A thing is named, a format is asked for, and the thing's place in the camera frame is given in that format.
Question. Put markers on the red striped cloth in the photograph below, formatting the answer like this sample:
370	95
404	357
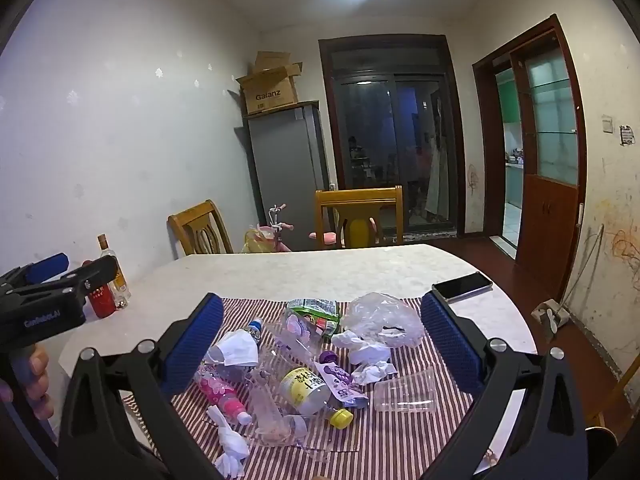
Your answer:
400	435

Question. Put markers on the clear plastic bag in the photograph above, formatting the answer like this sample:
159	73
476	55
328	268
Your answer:
380	317

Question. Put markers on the wooden doorway frame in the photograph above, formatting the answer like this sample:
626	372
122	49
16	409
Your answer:
570	60

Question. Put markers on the twisted white tissue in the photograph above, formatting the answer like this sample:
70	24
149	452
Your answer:
232	442

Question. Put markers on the grey refrigerator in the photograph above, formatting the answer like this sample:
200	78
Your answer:
285	170

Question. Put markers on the person's left hand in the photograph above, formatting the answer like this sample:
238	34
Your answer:
40	375

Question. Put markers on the yellow cap plastic bottle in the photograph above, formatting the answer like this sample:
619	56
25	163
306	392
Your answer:
302	387

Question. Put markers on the clear liquor bottle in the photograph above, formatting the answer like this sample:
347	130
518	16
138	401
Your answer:
121	282

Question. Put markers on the clear plastic wrapper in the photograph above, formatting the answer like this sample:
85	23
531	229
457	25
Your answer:
267	410

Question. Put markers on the green snack packet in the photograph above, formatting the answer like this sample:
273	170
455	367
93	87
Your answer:
315	306

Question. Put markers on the purple spout pouch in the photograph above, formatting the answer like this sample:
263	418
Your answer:
337	377

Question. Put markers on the large white tissue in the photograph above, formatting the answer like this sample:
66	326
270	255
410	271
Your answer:
362	347

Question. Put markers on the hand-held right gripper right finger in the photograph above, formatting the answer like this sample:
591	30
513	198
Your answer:
450	345

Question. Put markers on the pink children's tricycle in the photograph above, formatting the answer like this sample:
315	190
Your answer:
277	240

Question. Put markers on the pink plastic bottle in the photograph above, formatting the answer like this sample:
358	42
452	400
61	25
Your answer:
220	392

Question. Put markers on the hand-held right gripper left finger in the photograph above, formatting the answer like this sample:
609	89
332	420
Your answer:
195	345

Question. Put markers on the black smartphone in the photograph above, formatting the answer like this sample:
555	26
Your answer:
462	286

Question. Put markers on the white face mask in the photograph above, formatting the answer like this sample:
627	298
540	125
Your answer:
237	350

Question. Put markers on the dark sliding glass door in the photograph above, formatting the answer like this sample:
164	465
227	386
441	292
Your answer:
395	140

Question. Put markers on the clear plastic cup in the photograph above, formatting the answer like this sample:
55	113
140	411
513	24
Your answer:
402	392

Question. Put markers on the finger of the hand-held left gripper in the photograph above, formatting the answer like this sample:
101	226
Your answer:
47	266
95	272

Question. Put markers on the clear plastic packaging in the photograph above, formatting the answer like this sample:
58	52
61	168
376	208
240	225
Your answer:
295	342

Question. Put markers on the red glass bottle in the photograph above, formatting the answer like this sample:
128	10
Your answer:
102	302

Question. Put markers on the small white tissue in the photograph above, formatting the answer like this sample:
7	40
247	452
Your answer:
375	372

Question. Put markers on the small blue cap bottle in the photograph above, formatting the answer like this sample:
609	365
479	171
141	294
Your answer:
254	329

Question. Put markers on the large cardboard box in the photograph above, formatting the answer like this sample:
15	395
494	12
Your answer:
270	92

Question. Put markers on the green kitchen counter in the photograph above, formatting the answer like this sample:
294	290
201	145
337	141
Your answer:
514	185

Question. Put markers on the white light switch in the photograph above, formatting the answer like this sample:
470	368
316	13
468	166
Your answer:
607	125

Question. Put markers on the torn wall sticker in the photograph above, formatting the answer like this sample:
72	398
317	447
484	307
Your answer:
627	136

